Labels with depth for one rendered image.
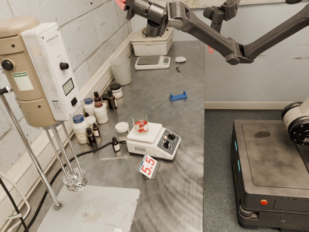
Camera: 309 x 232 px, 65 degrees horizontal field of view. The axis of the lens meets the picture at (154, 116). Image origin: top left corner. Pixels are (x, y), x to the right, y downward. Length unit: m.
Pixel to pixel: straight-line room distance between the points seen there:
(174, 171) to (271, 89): 1.87
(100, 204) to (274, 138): 1.25
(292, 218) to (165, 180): 0.89
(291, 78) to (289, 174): 1.29
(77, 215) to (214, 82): 1.97
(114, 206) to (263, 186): 0.87
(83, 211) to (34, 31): 0.60
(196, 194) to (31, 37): 0.67
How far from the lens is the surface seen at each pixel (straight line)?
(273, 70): 2.57
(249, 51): 1.18
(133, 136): 0.99
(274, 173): 1.54
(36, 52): 0.52
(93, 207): 0.89
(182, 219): 0.83
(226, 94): 2.61
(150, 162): 0.96
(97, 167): 1.03
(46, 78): 0.54
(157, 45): 2.01
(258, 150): 1.66
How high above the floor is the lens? 1.44
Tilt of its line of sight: 34 degrees down
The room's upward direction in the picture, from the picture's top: 7 degrees counter-clockwise
